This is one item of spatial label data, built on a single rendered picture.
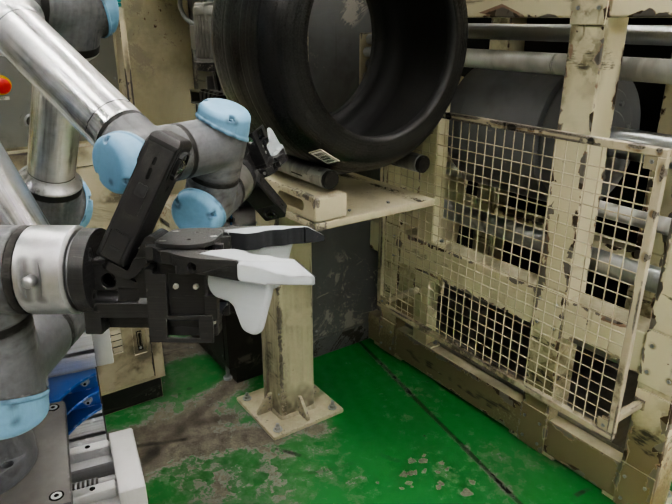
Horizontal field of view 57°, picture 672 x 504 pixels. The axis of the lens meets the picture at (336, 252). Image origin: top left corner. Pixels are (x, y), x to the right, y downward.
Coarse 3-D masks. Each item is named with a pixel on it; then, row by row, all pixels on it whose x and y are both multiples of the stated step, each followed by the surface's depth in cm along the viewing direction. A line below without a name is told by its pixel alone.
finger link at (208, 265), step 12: (168, 252) 47; (180, 252) 47; (192, 252) 47; (180, 264) 46; (192, 264) 46; (204, 264) 45; (216, 264) 44; (228, 264) 44; (216, 276) 45; (228, 276) 45
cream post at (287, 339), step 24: (288, 288) 187; (288, 312) 189; (312, 312) 196; (264, 336) 199; (288, 336) 192; (312, 336) 198; (264, 360) 203; (288, 360) 195; (312, 360) 201; (264, 384) 207; (288, 384) 198; (312, 384) 204; (288, 408) 201
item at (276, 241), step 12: (240, 228) 56; (252, 228) 56; (264, 228) 56; (276, 228) 56; (288, 228) 56; (300, 228) 57; (240, 240) 54; (252, 240) 54; (264, 240) 55; (276, 240) 56; (288, 240) 56; (300, 240) 57; (312, 240) 57; (324, 240) 58; (252, 252) 56; (264, 252) 56; (276, 252) 57; (288, 252) 58
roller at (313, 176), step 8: (288, 160) 149; (296, 160) 147; (280, 168) 152; (288, 168) 148; (296, 168) 146; (304, 168) 143; (312, 168) 141; (320, 168) 140; (296, 176) 147; (304, 176) 143; (312, 176) 140; (320, 176) 138; (328, 176) 137; (336, 176) 138; (320, 184) 138; (328, 184) 138; (336, 184) 139
